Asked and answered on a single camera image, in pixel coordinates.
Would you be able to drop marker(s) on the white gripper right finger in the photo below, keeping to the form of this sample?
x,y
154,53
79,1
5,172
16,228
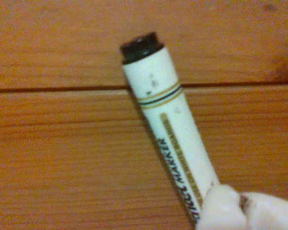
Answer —
x,y
273,215

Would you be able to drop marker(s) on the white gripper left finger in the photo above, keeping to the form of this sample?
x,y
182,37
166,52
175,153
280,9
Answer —
x,y
220,210

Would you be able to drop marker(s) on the white marker black cap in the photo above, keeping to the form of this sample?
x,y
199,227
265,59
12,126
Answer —
x,y
163,95

